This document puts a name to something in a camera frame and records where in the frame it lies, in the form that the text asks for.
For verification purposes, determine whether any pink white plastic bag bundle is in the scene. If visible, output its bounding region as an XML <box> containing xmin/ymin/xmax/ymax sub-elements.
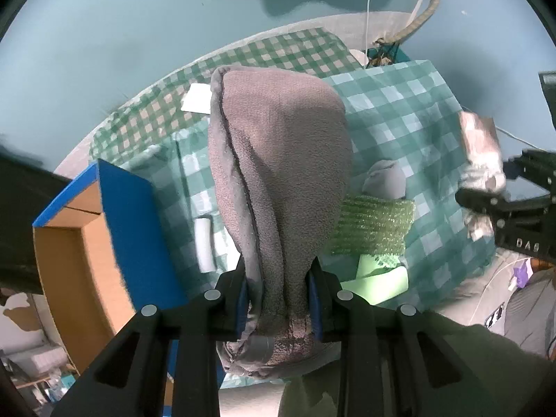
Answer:
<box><xmin>458</xmin><ymin>111</ymin><xmax>507</xmax><ymax>242</ymax></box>

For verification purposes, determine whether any light green foam piece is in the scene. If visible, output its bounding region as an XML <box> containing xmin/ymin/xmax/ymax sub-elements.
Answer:
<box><xmin>341</xmin><ymin>254</ymin><xmax>409</xmax><ymax>305</ymax></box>

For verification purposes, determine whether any white foam roll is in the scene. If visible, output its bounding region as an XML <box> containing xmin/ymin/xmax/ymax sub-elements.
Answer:
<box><xmin>194</xmin><ymin>218</ymin><xmax>217</xmax><ymax>274</ymax></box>

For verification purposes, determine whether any green glitter scrub sponge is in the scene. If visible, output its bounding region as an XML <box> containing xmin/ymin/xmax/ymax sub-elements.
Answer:
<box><xmin>326</xmin><ymin>195</ymin><xmax>415</xmax><ymax>255</ymax></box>

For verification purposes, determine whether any grey fleece towel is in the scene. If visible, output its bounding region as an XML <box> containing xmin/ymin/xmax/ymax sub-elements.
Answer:
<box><xmin>208</xmin><ymin>66</ymin><xmax>352</xmax><ymax>379</ymax></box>

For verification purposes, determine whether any grey cloth ball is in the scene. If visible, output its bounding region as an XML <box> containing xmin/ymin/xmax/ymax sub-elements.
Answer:
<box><xmin>362</xmin><ymin>160</ymin><xmax>406</xmax><ymax>199</ymax></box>

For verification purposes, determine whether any blue cardboard box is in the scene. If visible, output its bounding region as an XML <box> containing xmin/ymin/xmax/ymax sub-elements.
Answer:
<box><xmin>33</xmin><ymin>161</ymin><xmax>224</xmax><ymax>416</ymax></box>

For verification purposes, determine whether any teal checked plastic cloth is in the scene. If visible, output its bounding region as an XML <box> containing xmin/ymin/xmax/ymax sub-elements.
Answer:
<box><xmin>120</xmin><ymin>60</ymin><xmax>495</xmax><ymax>310</ymax></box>

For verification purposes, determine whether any white paper card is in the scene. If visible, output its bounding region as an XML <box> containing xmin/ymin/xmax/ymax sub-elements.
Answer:
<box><xmin>181</xmin><ymin>83</ymin><xmax>212</xmax><ymax>115</ymax></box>

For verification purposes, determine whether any green beige checked cloth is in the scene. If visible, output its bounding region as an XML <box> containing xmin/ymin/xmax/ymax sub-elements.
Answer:
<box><xmin>90</xmin><ymin>27</ymin><xmax>361</xmax><ymax>166</ymax></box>

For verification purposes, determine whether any braided rope cable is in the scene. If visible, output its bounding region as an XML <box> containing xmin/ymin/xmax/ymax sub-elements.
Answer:
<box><xmin>373</xmin><ymin>0</ymin><xmax>450</xmax><ymax>49</ymax></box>

